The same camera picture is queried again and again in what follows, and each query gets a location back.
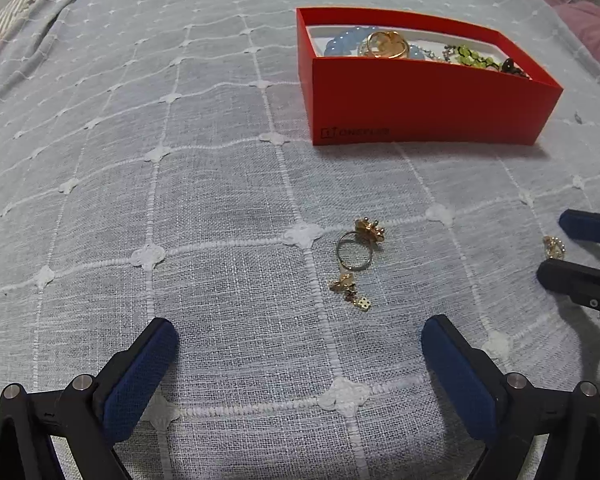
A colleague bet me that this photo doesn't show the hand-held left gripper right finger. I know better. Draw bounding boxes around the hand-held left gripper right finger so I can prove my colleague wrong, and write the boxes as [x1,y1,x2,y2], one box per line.
[421,315,600,480]

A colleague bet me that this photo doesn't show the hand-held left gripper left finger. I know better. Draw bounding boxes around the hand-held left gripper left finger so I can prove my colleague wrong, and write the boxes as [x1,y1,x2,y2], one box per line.
[0,317,180,480]

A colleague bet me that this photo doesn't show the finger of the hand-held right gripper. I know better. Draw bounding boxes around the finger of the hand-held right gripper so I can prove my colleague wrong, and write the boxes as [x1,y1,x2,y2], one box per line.
[536,258,600,331]
[558,208,600,248]

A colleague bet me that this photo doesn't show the small gold earring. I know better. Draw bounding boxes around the small gold earring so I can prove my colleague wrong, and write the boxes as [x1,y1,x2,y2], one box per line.
[542,236,567,261]

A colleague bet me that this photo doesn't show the gold dangling earring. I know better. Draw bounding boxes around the gold dangling earring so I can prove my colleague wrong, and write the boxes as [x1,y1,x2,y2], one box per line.
[329,274,373,311]

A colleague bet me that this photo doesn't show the gold flower ring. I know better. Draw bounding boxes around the gold flower ring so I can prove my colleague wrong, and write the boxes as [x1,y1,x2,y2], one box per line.
[335,217,387,272]

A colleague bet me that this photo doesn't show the black bead bracelet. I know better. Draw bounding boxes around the black bead bracelet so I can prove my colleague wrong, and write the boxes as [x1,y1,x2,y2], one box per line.
[500,58,531,79]

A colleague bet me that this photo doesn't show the red cardboard box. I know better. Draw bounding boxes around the red cardboard box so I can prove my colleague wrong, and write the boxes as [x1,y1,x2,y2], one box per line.
[296,6,564,147]

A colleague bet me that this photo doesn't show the green bead bracelet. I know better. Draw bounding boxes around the green bead bracelet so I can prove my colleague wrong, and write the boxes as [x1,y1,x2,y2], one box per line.
[452,45,503,68]

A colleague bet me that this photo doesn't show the thin multicolour bead bracelet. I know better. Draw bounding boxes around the thin multicolour bead bracelet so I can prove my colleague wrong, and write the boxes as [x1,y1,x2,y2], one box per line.
[422,45,456,63]

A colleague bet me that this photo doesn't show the large gold ring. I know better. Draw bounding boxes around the large gold ring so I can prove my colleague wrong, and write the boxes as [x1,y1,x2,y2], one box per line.
[362,31,409,60]

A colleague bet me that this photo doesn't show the blue bead bracelet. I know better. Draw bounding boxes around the blue bead bracelet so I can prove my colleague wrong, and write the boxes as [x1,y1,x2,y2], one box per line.
[323,30,426,59]

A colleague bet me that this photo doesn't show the grey checked blanket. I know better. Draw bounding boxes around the grey checked blanket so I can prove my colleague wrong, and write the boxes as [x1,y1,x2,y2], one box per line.
[0,0,600,480]

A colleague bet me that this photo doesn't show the pink blanket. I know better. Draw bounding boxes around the pink blanket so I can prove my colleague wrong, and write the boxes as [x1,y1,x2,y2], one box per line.
[525,0,600,81]

